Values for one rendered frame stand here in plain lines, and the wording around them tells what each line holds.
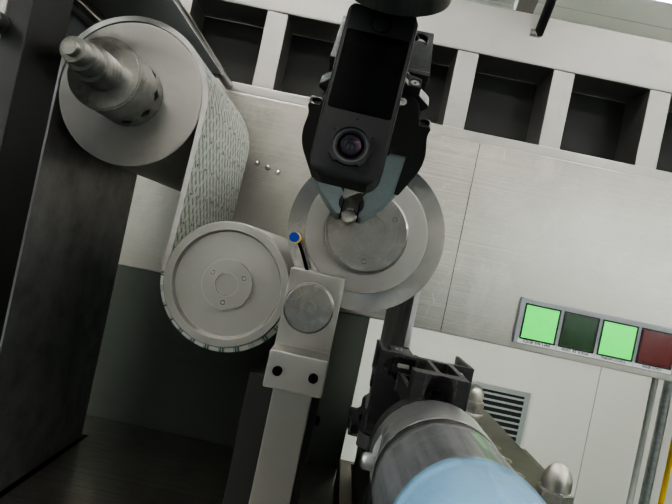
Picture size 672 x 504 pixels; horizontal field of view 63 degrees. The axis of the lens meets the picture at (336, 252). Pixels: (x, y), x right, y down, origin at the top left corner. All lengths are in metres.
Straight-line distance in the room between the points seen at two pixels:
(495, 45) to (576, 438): 2.92
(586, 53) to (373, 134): 0.68
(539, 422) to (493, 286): 2.66
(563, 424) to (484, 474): 3.31
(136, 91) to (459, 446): 0.39
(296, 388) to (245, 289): 0.12
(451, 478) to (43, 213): 0.49
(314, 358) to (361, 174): 0.19
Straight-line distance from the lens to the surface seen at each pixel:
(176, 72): 0.58
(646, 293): 0.97
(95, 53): 0.49
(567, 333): 0.91
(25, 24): 0.47
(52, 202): 0.64
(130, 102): 0.52
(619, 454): 3.73
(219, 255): 0.53
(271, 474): 0.51
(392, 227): 0.50
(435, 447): 0.28
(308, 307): 0.43
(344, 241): 0.49
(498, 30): 0.95
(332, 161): 0.33
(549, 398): 3.49
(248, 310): 0.53
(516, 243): 0.89
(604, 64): 0.99
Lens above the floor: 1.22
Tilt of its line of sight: level
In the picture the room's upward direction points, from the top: 12 degrees clockwise
